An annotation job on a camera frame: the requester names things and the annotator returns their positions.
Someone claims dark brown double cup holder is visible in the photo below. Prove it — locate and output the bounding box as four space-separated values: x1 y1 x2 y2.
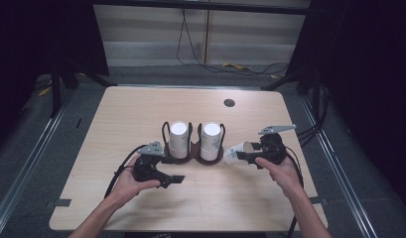
161 121 226 166

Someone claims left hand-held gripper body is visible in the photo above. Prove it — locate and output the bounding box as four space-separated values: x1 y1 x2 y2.
133 141 166 182

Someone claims long black floor cable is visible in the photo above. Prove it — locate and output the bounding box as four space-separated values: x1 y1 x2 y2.
176 8 290 76

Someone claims black horizontal frame bar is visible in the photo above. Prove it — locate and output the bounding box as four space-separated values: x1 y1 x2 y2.
90 0 312 16

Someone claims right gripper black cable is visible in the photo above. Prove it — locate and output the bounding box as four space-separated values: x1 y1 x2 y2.
284 145 305 238

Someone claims person's left hand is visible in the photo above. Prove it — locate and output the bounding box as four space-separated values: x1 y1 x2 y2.
105 156 162 208

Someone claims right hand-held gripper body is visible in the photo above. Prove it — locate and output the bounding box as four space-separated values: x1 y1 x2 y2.
255 124 298 166

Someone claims bundle of black cables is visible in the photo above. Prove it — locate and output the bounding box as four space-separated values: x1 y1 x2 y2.
296 88 332 149

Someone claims single printed paper cup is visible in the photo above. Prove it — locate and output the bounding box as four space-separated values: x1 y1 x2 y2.
222 141 255 167

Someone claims black curtain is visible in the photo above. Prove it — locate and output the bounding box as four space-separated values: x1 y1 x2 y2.
284 0 406 216
0 0 110 157

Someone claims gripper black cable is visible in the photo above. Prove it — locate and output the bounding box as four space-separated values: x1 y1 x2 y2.
284 145 305 238
103 144 149 199

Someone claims metal floor rail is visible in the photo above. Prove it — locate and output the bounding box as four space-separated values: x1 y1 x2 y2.
0 88 76 230
300 95 379 238

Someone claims black metal stand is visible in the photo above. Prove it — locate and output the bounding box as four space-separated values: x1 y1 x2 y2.
49 59 117 119
260 67 325 124

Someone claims person's right hand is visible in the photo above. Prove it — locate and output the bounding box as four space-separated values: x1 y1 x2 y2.
255 154 306 199

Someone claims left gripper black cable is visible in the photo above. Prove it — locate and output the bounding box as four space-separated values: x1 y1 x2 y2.
103 144 149 199

